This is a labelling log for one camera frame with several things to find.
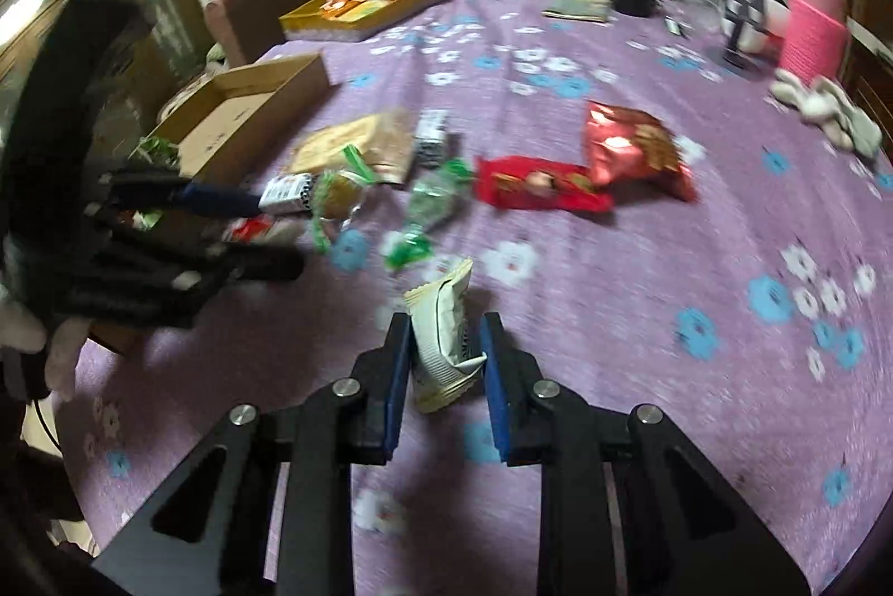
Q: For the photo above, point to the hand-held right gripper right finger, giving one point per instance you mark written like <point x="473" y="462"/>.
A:
<point x="494" y="401"/>

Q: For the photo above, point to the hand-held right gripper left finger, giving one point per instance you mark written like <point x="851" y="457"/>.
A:
<point x="399" y="387"/>

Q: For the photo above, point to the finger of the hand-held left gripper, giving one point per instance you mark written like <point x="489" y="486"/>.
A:
<point x="209" y="198"/>
<point x="265" y="267"/>

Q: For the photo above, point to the white and red snack packet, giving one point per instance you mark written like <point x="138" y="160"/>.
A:
<point x="255" y="230"/>

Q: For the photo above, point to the cream snack packet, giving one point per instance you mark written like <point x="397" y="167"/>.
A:
<point x="439" y="345"/>

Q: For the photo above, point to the large green snack bag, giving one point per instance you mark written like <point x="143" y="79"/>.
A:
<point x="159" y="151"/>

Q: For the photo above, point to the blue white patterned packet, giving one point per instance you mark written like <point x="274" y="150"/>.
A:
<point x="286" y="193"/>

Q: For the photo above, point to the cardboard box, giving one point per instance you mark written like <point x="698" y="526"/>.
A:
<point x="230" y="115"/>

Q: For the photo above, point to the green pastry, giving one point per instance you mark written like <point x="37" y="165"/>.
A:
<point x="335" y="195"/>

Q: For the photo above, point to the small green candy packet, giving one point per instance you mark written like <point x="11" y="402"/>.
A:
<point x="411" y="247"/>

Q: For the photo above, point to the tan biscuit packet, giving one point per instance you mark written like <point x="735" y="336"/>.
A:
<point x="356" y="142"/>

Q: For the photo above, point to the green snack packet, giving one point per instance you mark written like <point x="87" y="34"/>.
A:
<point x="436" y="198"/>

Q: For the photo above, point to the black and white snack packet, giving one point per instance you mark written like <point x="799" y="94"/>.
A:
<point x="431" y="142"/>

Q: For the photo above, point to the large red snack bag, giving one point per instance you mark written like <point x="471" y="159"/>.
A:
<point x="635" y="149"/>

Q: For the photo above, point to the person's left hand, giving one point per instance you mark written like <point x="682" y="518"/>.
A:
<point x="66" y="352"/>

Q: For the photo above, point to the purple floral tablecloth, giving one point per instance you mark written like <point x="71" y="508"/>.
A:
<point x="628" y="303"/>

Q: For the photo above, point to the brown armchair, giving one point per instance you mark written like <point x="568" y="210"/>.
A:
<point x="279" y="3"/>

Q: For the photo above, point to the yellow tray box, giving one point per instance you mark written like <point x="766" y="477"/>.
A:
<point x="363" y="22"/>

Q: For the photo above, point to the green booklet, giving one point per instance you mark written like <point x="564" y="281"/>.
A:
<point x="575" y="6"/>

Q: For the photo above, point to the white plush toy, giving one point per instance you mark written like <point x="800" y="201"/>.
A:
<point x="830" y="108"/>

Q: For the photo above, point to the clear glass jar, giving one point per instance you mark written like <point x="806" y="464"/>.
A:
<point x="697" y="3"/>

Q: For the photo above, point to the black phone stand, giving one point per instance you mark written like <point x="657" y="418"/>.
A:
<point x="739" y="20"/>

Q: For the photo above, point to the white cup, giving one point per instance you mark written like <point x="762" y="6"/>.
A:
<point x="776" y="20"/>

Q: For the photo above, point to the pink holder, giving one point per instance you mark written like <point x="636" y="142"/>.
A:
<point x="813" y="38"/>

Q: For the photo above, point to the wooden cabinet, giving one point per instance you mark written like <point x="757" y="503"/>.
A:
<point x="872" y="45"/>

